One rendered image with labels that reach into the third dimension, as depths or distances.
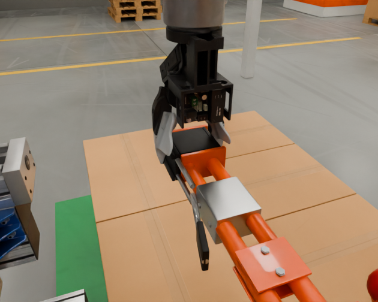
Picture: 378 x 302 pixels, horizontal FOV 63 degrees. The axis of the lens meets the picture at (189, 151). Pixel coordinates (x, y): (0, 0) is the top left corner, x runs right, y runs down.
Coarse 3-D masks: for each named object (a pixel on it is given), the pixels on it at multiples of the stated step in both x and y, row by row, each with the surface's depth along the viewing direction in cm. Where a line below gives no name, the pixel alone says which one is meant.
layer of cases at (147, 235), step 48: (96, 144) 153; (144, 144) 153; (240, 144) 153; (288, 144) 153; (96, 192) 123; (144, 192) 123; (192, 192) 123; (288, 192) 123; (336, 192) 123; (144, 240) 103; (192, 240) 103; (288, 240) 103; (336, 240) 103; (144, 288) 89; (192, 288) 89; (240, 288) 89; (336, 288) 89
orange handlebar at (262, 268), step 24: (192, 168) 46; (216, 168) 46; (240, 240) 35; (264, 240) 35; (240, 264) 32; (264, 264) 31; (288, 264) 31; (264, 288) 29; (288, 288) 32; (312, 288) 30
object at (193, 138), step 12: (180, 132) 52; (192, 132) 52; (204, 132) 52; (180, 144) 49; (192, 144) 49; (204, 144) 49; (216, 144) 49; (180, 156) 47; (192, 156) 47; (204, 156) 47; (216, 156) 48; (204, 168) 49
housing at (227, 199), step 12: (228, 180) 43; (204, 192) 40; (216, 192) 40; (228, 192) 40; (240, 192) 40; (204, 204) 40; (216, 204) 39; (228, 204) 39; (240, 204) 39; (252, 204) 39; (204, 216) 41; (216, 216) 37; (228, 216) 37; (240, 216) 37; (240, 228) 39; (216, 240) 38
